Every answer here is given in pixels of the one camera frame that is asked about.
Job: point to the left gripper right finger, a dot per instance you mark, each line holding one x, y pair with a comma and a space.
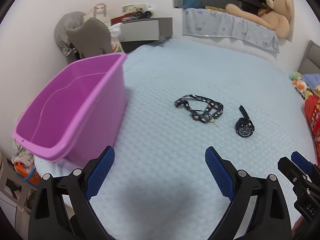
270, 218

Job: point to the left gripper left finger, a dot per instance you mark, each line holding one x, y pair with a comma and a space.
61, 208

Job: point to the black wrist watch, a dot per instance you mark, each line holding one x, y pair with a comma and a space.
244, 126

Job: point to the orange bag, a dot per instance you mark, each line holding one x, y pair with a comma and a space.
28, 173

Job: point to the beige laundry hamper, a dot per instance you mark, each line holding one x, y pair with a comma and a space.
15, 188

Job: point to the grey clothes pile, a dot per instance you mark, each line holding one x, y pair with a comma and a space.
20, 154

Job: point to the red patterned pillow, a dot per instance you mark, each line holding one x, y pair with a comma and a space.
311, 111

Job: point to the small plush toys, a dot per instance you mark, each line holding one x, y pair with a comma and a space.
306, 84

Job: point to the purple plastic bin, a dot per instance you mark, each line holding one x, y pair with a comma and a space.
78, 113

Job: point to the grey headboard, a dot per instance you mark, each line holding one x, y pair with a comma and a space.
310, 63

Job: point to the light blue bed cover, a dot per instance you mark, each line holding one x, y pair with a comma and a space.
183, 97

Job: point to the large teddy bear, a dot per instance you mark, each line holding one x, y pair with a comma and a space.
277, 17

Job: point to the grey chair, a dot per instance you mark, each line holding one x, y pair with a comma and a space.
91, 39

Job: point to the pale blue patterned blanket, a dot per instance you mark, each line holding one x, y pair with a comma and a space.
210, 24

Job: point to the grey cloth on chair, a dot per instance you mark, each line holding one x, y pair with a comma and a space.
70, 20

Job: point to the grey white desk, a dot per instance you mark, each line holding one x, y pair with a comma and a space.
135, 33

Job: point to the white tote bag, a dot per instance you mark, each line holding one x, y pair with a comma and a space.
101, 12

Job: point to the blue plush toy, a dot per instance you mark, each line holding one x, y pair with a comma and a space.
191, 4

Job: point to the toy truck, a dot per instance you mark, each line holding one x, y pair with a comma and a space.
142, 14

